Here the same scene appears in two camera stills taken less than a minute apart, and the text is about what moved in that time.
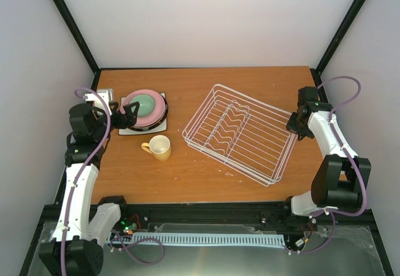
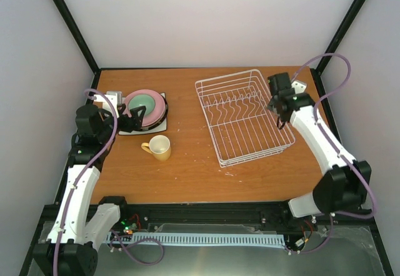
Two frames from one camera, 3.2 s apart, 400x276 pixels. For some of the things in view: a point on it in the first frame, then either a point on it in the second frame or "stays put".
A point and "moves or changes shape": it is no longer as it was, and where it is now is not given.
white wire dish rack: x=245 y=134 moves or changes shape
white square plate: x=129 y=131 stays put
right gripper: x=290 y=127 → x=271 y=101
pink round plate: x=155 y=117 stays put
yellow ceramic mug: x=159 y=146 stays put
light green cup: x=147 y=105 stays put
